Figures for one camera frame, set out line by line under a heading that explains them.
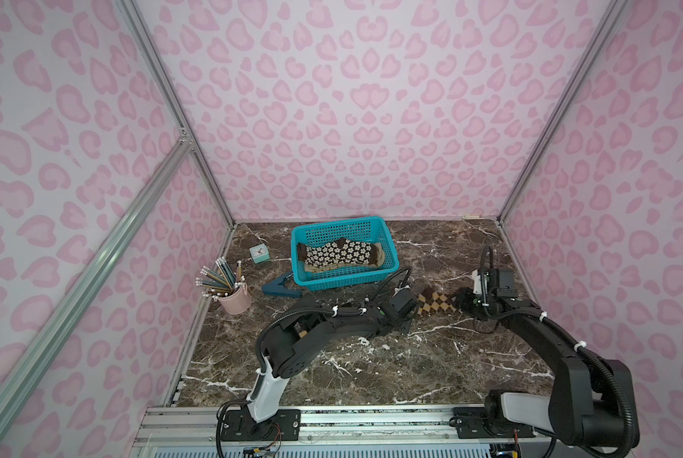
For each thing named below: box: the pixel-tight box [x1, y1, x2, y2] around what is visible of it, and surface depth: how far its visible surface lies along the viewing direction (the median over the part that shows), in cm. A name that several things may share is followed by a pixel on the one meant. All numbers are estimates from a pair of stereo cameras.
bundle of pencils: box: [194, 255, 246, 301], surface depth 90 cm
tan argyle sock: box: [304, 243, 387, 272], surface depth 105 cm
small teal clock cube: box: [249, 243, 270, 265], surface depth 109 cm
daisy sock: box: [297, 237, 380, 268], surface depth 106 cm
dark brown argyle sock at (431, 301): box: [416, 287, 460, 316], surface depth 97 cm
